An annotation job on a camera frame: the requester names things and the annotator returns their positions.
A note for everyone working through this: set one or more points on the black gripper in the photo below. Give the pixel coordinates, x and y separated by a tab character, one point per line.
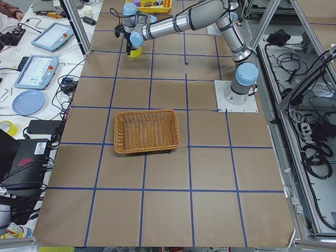
128	42

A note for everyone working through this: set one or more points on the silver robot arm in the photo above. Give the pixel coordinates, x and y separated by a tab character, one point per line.
139	27

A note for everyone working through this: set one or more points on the spare yellow tape roll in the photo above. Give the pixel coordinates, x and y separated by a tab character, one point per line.
8	127

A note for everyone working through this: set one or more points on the purple foam cube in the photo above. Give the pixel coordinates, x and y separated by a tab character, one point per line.
136	2

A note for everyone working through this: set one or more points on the white paper cup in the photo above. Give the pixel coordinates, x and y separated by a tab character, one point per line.
88	11

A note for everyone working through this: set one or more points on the far teach pendant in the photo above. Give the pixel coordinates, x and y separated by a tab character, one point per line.
53	37

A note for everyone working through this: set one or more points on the teach pendant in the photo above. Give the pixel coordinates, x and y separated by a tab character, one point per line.
53	37
37	72

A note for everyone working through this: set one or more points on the brown wicker basket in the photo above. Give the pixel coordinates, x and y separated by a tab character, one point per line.
146	131

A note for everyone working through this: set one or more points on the near teach pendant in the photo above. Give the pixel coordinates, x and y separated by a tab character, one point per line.
37	72

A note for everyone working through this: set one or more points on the blue plate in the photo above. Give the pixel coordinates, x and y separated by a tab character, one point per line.
28	102

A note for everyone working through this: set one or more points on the black power adapter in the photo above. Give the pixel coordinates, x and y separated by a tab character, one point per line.
43	127

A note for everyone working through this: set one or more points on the black computer box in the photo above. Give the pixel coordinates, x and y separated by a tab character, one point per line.
23	162

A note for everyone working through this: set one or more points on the aluminium frame post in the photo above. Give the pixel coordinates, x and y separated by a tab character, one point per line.
77	26

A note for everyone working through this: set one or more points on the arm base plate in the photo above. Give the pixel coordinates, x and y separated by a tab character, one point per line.
228	101
212	30

